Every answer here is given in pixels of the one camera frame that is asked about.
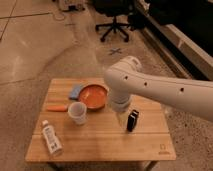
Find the wooden folding table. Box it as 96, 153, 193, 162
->
25, 77, 177, 171

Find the white plastic bottle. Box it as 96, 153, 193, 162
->
42, 120, 62, 155

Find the black rectangular box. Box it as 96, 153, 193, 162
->
127, 110, 139, 132

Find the orange carrot toy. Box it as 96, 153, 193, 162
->
46, 105, 68, 112

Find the floor cable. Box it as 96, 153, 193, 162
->
49, 3, 68, 22

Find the blue sponge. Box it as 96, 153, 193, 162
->
69, 84, 83, 100

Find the black office chair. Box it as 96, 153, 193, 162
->
92, 0, 134, 42

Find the orange bowl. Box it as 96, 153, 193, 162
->
78, 84, 108, 110

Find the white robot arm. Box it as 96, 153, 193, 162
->
104, 56, 213, 122

